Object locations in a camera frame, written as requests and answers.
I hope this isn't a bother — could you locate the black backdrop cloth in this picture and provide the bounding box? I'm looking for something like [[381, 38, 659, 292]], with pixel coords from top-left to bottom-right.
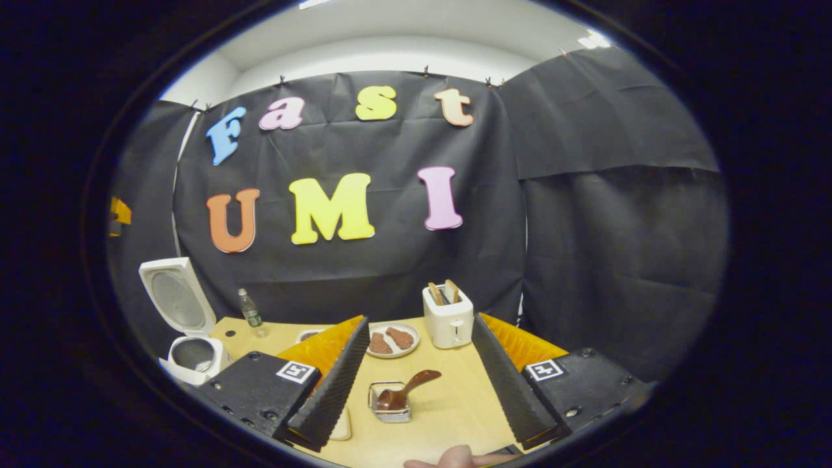
[[107, 47, 729, 384]]

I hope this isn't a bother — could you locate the white toaster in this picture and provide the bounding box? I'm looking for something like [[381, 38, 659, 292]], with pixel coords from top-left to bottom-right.
[[422, 279, 475, 350]]

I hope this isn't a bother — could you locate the brown wooden spoon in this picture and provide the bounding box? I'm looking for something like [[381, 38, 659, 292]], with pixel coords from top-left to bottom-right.
[[376, 370, 442, 411]]

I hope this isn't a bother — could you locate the white round plate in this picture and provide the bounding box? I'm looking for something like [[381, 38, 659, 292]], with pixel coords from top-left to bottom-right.
[[366, 322, 421, 359]]

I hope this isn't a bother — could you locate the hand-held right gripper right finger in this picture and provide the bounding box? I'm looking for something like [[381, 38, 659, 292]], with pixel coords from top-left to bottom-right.
[[471, 314, 651, 452]]

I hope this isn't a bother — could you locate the clear plastic water bottle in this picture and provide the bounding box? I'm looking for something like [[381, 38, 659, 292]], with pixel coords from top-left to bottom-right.
[[237, 288, 268, 339]]

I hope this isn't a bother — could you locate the clear rice container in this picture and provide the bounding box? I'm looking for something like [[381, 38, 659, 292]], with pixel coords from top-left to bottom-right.
[[328, 406, 352, 441]]

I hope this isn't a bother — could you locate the white rice cooker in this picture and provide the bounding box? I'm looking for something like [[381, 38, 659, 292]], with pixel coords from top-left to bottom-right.
[[138, 257, 230, 385]]

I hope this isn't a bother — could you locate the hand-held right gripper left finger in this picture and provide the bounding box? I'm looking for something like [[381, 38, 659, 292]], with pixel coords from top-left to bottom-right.
[[195, 316, 371, 452]]

